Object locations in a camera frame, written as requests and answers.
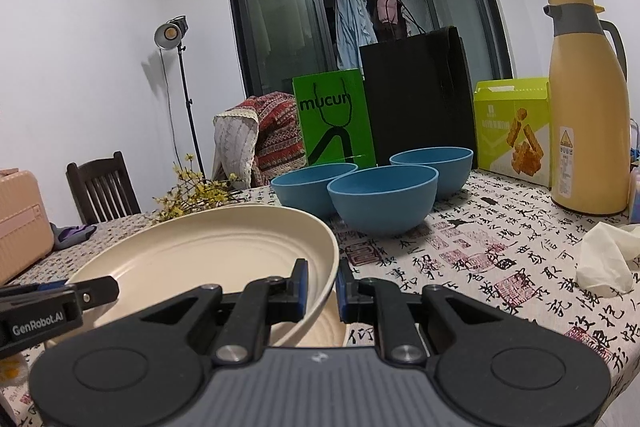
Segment yellow thermos jug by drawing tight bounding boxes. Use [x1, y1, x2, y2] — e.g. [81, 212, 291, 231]
[543, 0, 632, 215]

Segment purple cloth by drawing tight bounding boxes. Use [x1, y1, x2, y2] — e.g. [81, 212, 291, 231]
[50, 223, 97, 250]

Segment pink hanging garment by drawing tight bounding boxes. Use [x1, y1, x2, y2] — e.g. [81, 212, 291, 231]
[376, 0, 406, 26]

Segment cream round plate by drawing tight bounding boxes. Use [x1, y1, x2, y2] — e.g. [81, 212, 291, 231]
[294, 299, 348, 348]
[65, 203, 340, 348]

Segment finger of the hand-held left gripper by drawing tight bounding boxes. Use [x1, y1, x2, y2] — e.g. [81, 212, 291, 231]
[64, 276, 120, 314]

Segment dark sliding glass door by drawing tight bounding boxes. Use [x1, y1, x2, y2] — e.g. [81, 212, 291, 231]
[224, 0, 516, 100]

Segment yellow flower branch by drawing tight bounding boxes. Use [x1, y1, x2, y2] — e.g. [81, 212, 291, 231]
[145, 152, 242, 223]

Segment dark wooden chair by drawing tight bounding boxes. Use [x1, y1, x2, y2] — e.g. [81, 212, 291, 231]
[66, 151, 142, 224]

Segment blue bowl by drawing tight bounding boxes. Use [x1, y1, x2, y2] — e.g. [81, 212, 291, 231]
[389, 147, 474, 200]
[270, 163, 359, 220]
[327, 165, 439, 236]

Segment yellow-green snack box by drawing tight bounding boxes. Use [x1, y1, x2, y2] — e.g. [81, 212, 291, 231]
[473, 77, 553, 188]

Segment pink hard case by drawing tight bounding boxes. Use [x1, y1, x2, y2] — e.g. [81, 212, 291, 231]
[0, 168, 54, 286]

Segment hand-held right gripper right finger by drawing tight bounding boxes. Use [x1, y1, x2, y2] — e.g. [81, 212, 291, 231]
[336, 258, 501, 366]

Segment studio light on stand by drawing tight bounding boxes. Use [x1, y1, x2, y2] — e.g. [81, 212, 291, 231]
[153, 14, 207, 182]

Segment red patterned throw blanket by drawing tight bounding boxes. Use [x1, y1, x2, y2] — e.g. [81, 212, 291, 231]
[212, 92, 307, 188]

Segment green paper bag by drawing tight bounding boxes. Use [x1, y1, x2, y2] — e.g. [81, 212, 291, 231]
[292, 68, 377, 170]

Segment light blue hanging shirt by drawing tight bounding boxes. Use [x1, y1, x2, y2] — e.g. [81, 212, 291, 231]
[335, 0, 378, 70]

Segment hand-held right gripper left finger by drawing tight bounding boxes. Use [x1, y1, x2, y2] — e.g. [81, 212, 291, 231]
[140, 258, 309, 366]

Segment white hanging garment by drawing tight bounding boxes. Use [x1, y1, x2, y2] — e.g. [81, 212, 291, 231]
[397, 0, 427, 38]

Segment crumpled white tissue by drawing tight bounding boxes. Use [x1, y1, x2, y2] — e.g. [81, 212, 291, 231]
[575, 222, 640, 303]

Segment calligraphy printed tablecloth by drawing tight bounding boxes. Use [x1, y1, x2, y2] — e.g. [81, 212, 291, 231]
[0, 157, 640, 427]

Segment black paper bag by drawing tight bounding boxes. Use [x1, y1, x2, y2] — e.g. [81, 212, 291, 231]
[359, 0, 476, 168]

